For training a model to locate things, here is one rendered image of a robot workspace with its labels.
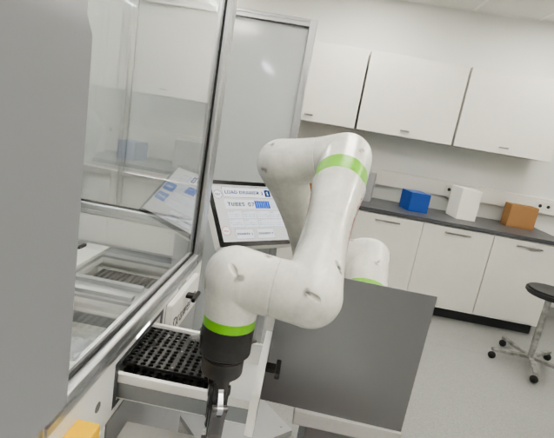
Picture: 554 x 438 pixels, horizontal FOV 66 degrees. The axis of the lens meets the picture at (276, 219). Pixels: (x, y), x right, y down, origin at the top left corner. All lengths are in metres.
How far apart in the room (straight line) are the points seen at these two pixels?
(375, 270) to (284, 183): 0.39
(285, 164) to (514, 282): 3.52
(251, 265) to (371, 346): 0.54
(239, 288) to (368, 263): 0.64
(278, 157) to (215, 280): 0.43
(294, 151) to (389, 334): 0.51
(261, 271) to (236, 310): 0.08
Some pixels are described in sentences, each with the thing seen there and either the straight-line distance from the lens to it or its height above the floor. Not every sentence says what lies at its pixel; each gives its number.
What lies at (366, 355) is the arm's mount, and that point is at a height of 0.95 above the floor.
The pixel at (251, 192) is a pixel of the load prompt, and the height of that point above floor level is 1.16.
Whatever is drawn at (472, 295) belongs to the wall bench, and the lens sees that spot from 4.28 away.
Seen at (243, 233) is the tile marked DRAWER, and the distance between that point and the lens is 1.82.
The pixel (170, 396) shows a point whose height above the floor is 0.87.
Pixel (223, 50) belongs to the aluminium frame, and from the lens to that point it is 1.46.
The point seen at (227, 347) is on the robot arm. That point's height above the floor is 1.11.
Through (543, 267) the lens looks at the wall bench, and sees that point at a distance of 4.41.
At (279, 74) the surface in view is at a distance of 2.53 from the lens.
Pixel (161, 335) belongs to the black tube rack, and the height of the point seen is 0.90.
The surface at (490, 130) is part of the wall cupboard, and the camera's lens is 4.40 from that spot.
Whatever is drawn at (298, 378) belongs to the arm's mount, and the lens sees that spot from 1.19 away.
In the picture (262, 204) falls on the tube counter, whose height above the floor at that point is 1.11.
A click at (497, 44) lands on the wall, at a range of 4.85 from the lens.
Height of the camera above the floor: 1.48
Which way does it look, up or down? 12 degrees down
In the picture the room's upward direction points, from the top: 10 degrees clockwise
